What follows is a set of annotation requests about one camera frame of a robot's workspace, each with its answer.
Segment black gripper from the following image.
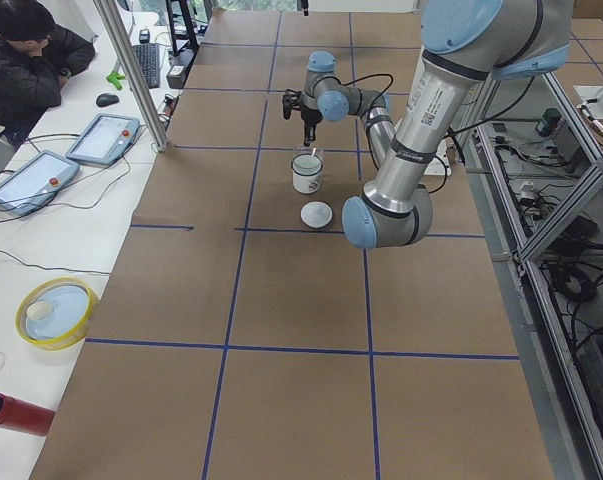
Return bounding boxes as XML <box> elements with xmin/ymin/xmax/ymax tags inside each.
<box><xmin>300</xmin><ymin>103</ymin><xmax>323</xmax><ymax>146</ymax></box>

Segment clear plastic funnel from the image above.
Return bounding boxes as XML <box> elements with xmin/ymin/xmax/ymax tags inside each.
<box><xmin>291</xmin><ymin>147</ymin><xmax>323</xmax><ymax>176</ymax></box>

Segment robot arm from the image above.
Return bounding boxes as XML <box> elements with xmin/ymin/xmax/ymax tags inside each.
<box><xmin>284</xmin><ymin>1</ymin><xmax>573</xmax><ymax>249</ymax></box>

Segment white enamel mug blue rim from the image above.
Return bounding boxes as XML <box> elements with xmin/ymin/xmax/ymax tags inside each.
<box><xmin>292</xmin><ymin>168</ymin><xmax>323</xmax><ymax>194</ymax></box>

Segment white ceramic lid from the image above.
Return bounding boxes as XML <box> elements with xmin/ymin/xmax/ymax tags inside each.
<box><xmin>300</xmin><ymin>201</ymin><xmax>333</xmax><ymax>229</ymax></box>

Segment black keyboard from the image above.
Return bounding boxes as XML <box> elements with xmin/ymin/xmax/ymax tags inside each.
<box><xmin>132</xmin><ymin>43</ymin><xmax>161</xmax><ymax>89</ymax></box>

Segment far teach pendant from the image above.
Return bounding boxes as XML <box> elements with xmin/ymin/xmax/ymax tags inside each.
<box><xmin>65</xmin><ymin>113</ymin><xmax>140</xmax><ymax>166</ymax></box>

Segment teach pendant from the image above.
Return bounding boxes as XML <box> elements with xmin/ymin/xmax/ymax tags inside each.
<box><xmin>0</xmin><ymin>150</ymin><xmax>79</xmax><ymax>216</ymax></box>
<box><xmin>65</xmin><ymin>113</ymin><xmax>140</xmax><ymax>166</ymax></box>

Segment green plastic object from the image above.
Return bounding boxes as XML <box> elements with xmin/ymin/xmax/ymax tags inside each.
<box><xmin>106</xmin><ymin>71</ymin><xmax>126</xmax><ymax>91</ymax></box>

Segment black computer mouse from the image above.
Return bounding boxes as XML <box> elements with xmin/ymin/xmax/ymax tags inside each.
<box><xmin>95</xmin><ymin>93</ymin><xmax>120</xmax><ymax>108</ymax></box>

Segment near teach pendant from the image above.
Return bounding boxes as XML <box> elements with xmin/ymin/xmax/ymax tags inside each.
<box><xmin>0</xmin><ymin>150</ymin><xmax>79</xmax><ymax>216</ymax></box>

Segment seated person black jacket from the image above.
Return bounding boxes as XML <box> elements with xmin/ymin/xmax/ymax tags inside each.
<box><xmin>0</xmin><ymin>1</ymin><xmax>95</xmax><ymax>147</ymax></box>

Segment yellow rimmed round container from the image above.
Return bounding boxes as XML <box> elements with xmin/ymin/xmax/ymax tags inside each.
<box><xmin>15</xmin><ymin>277</ymin><xmax>99</xmax><ymax>351</ymax></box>

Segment red cylinder tube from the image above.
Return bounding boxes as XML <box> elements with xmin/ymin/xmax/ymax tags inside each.
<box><xmin>0</xmin><ymin>393</ymin><xmax>55</xmax><ymax>437</ymax></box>

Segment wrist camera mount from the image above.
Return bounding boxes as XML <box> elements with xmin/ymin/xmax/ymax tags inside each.
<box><xmin>282</xmin><ymin>89</ymin><xmax>303</xmax><ymax>120</ymax></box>

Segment black camera cable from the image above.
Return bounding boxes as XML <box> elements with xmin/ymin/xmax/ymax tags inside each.
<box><xmin>285</xmin><ymin>73</ymin><xmax>395</xmax><ymax>101</ymax></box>

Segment aluminium frame post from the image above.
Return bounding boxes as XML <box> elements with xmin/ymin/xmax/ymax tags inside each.
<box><xmin>94</xmin><ymin>0</ymin><xmax>168</xmax><ymax>152</ymax></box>

